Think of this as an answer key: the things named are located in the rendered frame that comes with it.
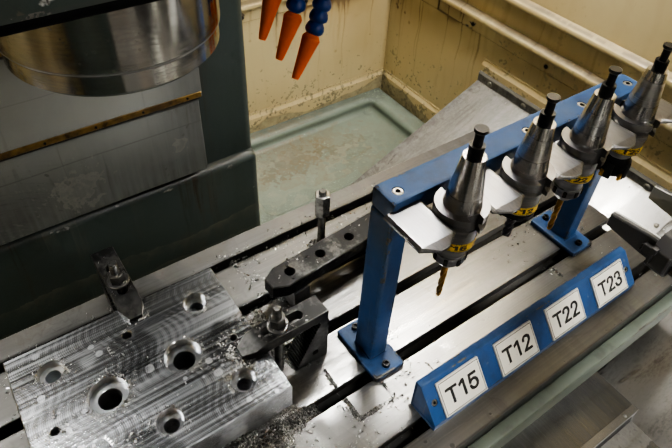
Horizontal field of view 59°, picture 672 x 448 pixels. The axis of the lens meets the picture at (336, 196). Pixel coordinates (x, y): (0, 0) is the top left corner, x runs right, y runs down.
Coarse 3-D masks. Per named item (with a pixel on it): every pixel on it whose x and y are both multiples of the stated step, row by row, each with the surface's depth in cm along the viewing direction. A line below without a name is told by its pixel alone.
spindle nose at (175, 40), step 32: (160, 0) 37; (192, 0) 39; (32, 32) 36; (64, 32) 36; (96, 32) 36; (128, 32) 37; (160, 32) 38; (192, 32) 40; (32, 64) 38; (64, 64) 37; (96, 64) 37; (128, 64) 38; (160, 64) 39; (192, 64) 42; (96, 96) 40
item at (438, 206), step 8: (440, 192) 67; (440, 200) 66; (488, 200) 66; (432, 208) 68; (440, 208) 65; (488, 208) 65; (440, 216) 65; (448, 216) 64; (456, 216) 64; (464, 216) 64; (472, 216) 64; (480, 216) 65; (448, 224) 65; (456, 224) 64; (464, 224) 64; (472, 224) 65; (480, 224) 66; (456, 232) 65; (464, 232) 65; (480, 232) 66
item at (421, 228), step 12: (408, 204) 67; (420, 204) 67; (396, 216) 65; (408, 216) 65; (420, 216) 65; (432, 216) 65; (396, 228) 64; (408, 228) 64; (420, 228) 64; (432, 228) 64; (444, 228) 64; (408, 240) 63; (420, 240) 63; (432, 240) 63; (444, 240) 63; (420, 252) 62; (432, 252) 62
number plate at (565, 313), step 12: (576, 288) 92; (564, 300) 91; (576, 300) 92; (552, 312) 89; (564, 312) 90; (576, 312) 92; (552, 324) 89; (564, 324) 90; (576, 324) 92; (552, 336) 89
